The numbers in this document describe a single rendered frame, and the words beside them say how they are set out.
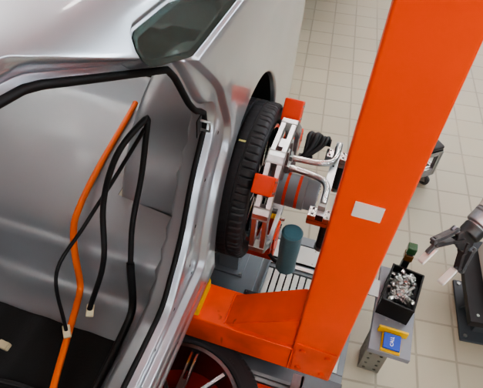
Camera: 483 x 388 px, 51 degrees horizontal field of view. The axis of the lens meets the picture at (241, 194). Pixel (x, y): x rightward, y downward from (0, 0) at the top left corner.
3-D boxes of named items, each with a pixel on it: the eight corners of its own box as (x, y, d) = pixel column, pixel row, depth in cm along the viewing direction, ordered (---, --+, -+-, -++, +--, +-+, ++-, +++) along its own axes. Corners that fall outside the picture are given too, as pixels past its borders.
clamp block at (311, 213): (307, 213, 194) (310, 204, 190) (330, 219, 192) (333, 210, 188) (304, 222, 190) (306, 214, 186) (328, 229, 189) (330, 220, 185)
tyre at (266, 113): (241, 64, 217) (182, 148, 168) (294, 76, 213) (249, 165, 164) (229, 181, 260) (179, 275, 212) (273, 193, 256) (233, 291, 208)
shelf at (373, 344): (379, 269, 236) (381, 265, 234) (416, 279, 234) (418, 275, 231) (366, 351, 208) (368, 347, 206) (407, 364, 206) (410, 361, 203)
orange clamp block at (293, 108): (282, 118, 207) (287, 97, 205) (300, 123, 206) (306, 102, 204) (280, 119, 201) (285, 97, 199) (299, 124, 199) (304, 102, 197)
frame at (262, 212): (278, 184, 248) (293, 93, 208) (291, 187, 247) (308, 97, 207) (245, 272, 212) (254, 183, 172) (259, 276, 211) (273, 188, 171)
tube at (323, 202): (285, 167, 199) (288, 147, 191) (333, 179, 196) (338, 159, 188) (273, 198, 187) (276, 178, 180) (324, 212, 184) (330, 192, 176)
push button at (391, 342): (383, 333, 210) (384, 331, 208) (400, 339, 209) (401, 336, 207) (380, 349, 205) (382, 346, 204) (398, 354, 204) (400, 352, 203)
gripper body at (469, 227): (479, 224, 161) (457, 245, 162) (490, 239, 165) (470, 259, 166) (463, 215, 168) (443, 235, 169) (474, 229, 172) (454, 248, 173)
